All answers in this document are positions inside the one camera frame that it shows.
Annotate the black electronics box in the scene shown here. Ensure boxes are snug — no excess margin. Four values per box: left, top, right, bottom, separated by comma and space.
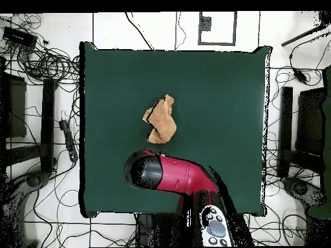
2, 26, 38, 48

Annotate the grey wheeled base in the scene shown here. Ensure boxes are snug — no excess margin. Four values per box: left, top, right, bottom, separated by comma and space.
0, 170, 50, 247
283, 176, 326, 210

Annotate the black floor cable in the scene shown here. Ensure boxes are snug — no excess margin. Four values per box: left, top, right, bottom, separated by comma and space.
125, 11, 155, 50

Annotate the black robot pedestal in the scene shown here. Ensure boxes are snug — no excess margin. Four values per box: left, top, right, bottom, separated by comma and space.
135, 212, 192, 247

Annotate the black stand bar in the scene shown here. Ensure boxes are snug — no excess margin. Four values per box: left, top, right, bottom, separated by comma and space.
277, 86, 294, 178
40, 78, 58, 173

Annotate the black square block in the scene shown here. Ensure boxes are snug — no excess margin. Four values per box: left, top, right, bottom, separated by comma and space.
295, 87, 327, 156
0, 72, 27, 139

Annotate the black power strip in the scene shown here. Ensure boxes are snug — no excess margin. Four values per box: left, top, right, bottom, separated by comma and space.
58, 119, 79, 163

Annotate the grey floor frame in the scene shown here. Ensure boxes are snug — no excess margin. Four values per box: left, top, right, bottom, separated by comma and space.
198, 11, 237, 47

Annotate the black tripod rod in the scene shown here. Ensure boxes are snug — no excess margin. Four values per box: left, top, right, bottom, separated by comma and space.
281, 11, 331, 47

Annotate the tan terry towel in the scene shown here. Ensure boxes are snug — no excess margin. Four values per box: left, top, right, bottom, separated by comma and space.
142, 94, 178, 145

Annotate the tangled black cable bundle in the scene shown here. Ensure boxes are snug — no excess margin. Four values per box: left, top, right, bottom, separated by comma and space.
15, 46, 81, 85

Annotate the dark green table cloth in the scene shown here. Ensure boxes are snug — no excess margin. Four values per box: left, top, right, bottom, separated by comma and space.
78, 41, 272, 218

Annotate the black power adapter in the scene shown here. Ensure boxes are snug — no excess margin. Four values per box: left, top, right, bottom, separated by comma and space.
293, 68, 308, 85

